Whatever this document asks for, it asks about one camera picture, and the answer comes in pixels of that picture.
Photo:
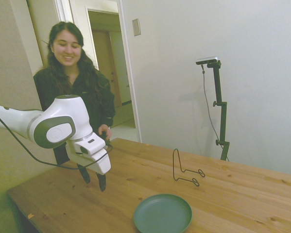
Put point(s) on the beige wall switch plate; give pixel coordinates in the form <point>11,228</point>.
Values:
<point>136,27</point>

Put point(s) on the camera on black stand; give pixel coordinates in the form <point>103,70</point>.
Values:
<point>206,97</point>

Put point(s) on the brown wooden interior door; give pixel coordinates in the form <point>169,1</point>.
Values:
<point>105,55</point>

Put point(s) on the woman's hand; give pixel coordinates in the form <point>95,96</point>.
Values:
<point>104,129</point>

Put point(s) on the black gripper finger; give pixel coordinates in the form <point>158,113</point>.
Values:
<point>102,182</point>
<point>86,176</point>

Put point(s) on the silver exterior camera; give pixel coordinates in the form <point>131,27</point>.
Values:
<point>207,60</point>

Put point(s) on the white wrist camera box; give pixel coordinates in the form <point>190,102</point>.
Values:
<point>91,145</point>

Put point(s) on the white door frame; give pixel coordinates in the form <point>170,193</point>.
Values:
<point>130,72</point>

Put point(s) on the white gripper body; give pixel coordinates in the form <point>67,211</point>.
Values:
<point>100,162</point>

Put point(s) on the black camera stand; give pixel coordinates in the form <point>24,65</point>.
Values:
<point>223,121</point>

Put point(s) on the woman in black jacket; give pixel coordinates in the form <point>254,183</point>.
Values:
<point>87,92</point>

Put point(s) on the teal round plate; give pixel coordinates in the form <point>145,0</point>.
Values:
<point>162,214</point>

